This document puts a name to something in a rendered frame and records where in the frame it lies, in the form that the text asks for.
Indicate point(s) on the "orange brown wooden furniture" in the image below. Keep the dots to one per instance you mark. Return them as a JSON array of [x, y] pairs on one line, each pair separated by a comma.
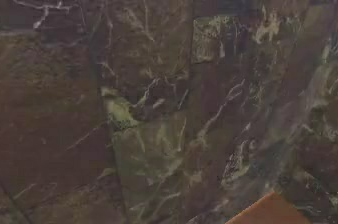
[[270, 211]]

